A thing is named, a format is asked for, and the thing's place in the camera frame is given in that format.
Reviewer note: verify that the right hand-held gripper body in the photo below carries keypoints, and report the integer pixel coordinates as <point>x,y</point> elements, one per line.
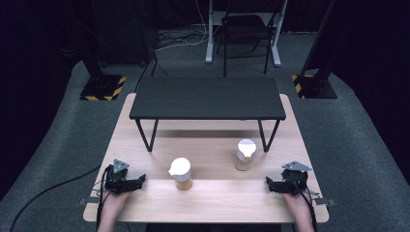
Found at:
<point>295,180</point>

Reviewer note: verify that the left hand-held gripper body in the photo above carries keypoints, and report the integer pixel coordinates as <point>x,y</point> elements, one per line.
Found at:
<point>116,180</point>

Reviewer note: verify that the glass jar with white lid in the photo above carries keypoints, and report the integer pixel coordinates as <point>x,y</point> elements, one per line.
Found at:
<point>245,151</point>
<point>181,170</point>

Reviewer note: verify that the person's left hand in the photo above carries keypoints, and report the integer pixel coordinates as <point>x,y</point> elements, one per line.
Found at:
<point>117,199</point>

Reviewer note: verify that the person's right hand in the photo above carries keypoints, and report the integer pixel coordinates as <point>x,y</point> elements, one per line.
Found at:
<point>298,200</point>

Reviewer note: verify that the grey table clamp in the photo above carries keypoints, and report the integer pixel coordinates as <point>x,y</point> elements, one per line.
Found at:
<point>87,201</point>
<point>325,202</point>

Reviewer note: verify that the black stand with striped base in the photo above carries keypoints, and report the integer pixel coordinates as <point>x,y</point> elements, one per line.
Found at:
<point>317,86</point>
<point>102,87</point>

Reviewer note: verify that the black shelf with metal legs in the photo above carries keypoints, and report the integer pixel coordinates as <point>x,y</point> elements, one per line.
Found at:
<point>206,96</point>

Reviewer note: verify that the black chair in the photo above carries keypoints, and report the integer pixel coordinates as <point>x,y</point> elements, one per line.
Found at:
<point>243,27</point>

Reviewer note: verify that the white desk frame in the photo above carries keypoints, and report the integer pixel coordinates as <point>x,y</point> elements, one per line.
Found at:
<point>210,42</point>

